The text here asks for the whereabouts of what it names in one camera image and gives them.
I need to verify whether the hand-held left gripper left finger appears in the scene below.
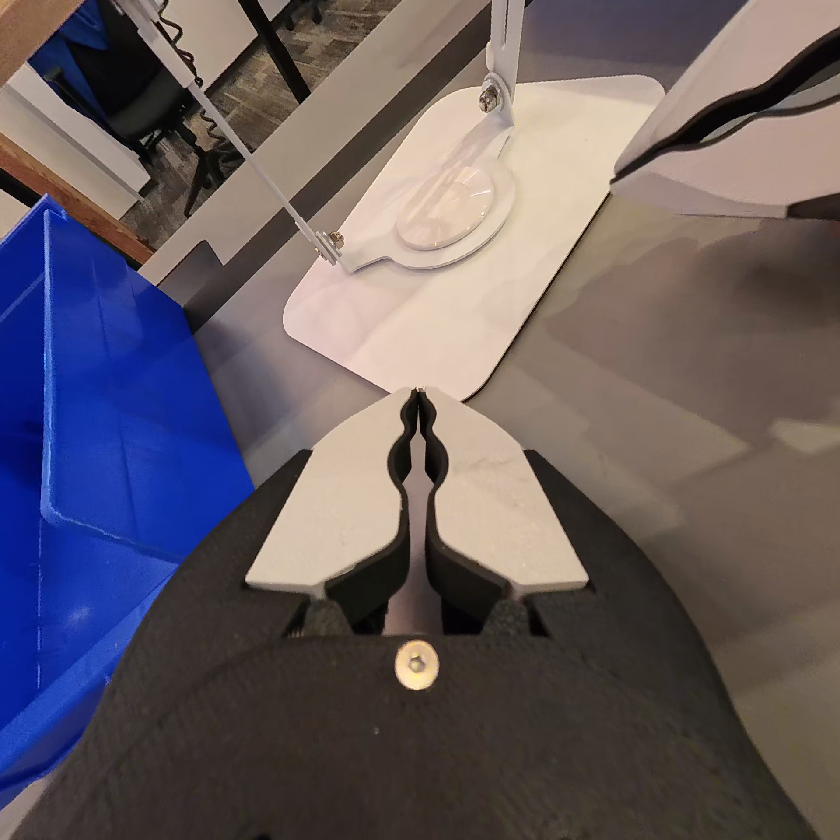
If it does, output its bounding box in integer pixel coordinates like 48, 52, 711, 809
244, 387, 421, 636

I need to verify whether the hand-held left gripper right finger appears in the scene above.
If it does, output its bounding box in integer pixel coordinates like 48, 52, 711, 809
417, 387, 590, 636

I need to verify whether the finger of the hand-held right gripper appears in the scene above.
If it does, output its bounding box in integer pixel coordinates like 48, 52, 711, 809
612, 0, 840, 179
610, 92, 840, 222

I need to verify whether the white metal stand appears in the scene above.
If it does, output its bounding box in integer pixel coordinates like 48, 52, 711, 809
108, 0, 665, 403

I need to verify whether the blue plastic bin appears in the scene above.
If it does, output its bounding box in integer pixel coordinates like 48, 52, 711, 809
0, 193, 256, 788

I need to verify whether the wooden trimmed background table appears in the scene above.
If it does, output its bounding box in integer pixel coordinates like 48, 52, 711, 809
0, 62, 157, 269

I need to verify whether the black table leg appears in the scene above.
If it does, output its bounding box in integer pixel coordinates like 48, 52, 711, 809
239, 0, 312, 104

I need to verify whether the black office chair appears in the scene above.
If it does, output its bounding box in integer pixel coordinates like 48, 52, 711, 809
66, 0, 250, 217

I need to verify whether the wooden board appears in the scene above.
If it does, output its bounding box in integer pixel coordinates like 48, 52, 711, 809
0, 0, 83, 86

